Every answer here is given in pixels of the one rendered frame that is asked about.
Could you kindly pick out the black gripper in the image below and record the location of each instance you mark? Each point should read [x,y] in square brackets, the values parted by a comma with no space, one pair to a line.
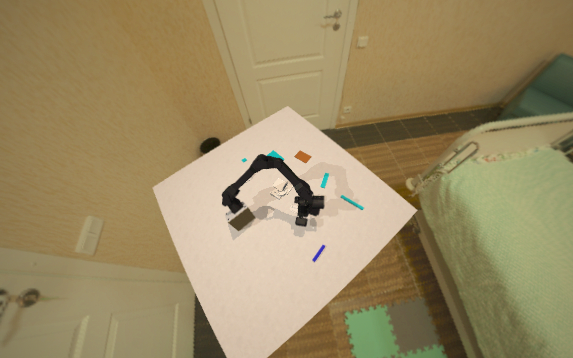
[300,221]

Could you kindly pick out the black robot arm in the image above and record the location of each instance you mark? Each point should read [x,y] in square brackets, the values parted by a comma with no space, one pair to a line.
[305,199]

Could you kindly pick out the blue flat bar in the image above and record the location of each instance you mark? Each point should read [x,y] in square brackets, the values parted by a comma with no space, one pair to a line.
[318,253]

